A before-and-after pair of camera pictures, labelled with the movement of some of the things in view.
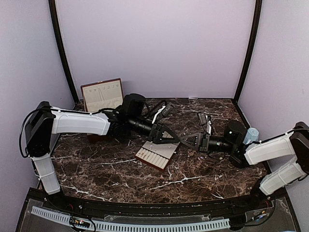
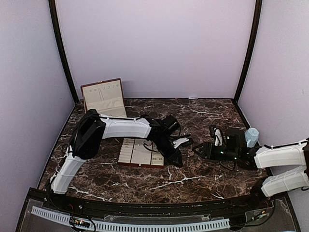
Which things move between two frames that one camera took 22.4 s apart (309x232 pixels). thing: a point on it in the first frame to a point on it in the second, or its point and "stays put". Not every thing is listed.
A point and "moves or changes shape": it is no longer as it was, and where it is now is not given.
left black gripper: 161,140 to 172,157
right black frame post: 259,5 stays put
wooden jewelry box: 101,95 stays put
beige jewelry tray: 158,155 moves or changes shape
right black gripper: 204,141 to 207,146
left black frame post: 52,4 stays put
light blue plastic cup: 252,135 stays put
